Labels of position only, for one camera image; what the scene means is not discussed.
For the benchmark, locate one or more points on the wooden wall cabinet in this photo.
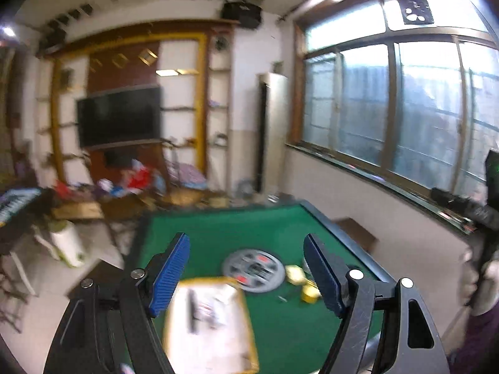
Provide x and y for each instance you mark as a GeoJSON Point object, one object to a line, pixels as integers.
{"type": "Point", "coordinates": [200, 85]}

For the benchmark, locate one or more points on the dark side table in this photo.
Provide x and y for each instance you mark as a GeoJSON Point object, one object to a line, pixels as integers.
{"type": "Point", "coordinates": [23, 233]}

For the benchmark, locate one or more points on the low wooden box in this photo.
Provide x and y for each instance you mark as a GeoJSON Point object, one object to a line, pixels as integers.
{"type": "Point", "coordinates": [78, 211]}

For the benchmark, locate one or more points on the black speaker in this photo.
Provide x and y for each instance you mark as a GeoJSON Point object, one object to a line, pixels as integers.
{"type": "Point", "coordinates": [241, 13]}

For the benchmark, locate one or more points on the green felt mahjong table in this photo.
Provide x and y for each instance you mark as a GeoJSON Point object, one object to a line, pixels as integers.
{"type": "Point", "coordinates": [218, 226]}

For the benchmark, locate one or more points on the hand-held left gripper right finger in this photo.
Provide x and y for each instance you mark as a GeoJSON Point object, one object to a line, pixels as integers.
{"type": "Point", "coordinates": [323, 276]}

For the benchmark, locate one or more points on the yellow small items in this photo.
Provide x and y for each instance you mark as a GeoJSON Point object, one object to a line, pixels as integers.
{"type": "Point", "coordinates": [296, 274]}

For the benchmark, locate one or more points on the beige floor air conditioner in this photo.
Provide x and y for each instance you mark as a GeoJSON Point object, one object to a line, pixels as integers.
{"type": "Point", "coordinates": [275, 124]}

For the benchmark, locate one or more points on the person's right hand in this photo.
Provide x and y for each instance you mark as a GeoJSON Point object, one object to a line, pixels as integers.
{"type": "Point", "coordinates": [490, 286]}

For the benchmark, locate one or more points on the black flat television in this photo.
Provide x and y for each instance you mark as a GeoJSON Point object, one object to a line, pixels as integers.
{"type": "Point", "coordinates": [117, 117]}

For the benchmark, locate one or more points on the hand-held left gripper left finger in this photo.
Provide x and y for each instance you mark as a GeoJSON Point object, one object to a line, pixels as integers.
{"type": "Point", "coordinates": [171, 272]}

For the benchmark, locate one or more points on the large window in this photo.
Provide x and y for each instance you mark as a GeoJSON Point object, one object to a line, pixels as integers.
{"type": "Point", "coordinates": [362, 105]}

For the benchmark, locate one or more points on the red plastic bag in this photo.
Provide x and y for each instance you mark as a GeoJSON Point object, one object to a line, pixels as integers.
{"type": "Point", "coordinates": [138, 177]}

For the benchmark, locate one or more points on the black sheet with white dots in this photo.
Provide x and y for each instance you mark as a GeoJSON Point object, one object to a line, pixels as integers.
{"type": "Point", "coordinates": [415, 7]}

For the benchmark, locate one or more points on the electronic keyboard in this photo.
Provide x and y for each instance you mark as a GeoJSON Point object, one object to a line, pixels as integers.
{"type": "Point", "coordinates": [17, 204]}

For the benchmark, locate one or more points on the white tray with yellow rim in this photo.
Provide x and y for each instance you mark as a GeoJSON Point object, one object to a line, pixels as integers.
{"type": "Point", "coordinates": [218, 339]}

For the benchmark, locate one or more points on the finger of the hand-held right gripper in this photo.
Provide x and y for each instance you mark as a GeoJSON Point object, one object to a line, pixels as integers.
{"type": "Point", "coordinates": [452, 198]}

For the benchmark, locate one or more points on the person's purple clothing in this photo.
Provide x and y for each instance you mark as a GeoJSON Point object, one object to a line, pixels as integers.
{"type": "Point", "coordinates": [481, 343]}

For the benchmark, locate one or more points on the grey round table control panel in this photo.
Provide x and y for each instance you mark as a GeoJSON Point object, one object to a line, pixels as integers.
{"type": "Point", "coordinates": [253, 268]}

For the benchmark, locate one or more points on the brown wooden side table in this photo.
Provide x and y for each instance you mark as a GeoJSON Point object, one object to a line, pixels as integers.
{"type": "Point", "coordinates": [356, 233]}

